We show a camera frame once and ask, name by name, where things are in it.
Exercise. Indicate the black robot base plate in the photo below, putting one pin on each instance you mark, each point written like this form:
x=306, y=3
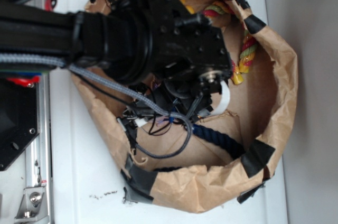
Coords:
x=19, y=120

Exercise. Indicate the aluminium rail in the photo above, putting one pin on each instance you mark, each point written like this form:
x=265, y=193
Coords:
x=37, y=201

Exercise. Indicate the yellow rubber duck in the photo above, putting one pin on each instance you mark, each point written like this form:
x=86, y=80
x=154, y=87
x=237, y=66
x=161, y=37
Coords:
x=188, y=6

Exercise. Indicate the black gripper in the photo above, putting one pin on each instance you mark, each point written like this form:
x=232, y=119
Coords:
x=163, y=38

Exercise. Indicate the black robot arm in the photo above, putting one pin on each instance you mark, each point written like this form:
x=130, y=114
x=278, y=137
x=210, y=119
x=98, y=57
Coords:
x=30, y=36

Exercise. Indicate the multicolour twisted rope toy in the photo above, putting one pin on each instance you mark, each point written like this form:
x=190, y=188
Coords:
x=249, y=44

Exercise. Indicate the brown paper bag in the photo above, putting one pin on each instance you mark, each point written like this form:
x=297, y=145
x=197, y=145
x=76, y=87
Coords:
x=260, y=116

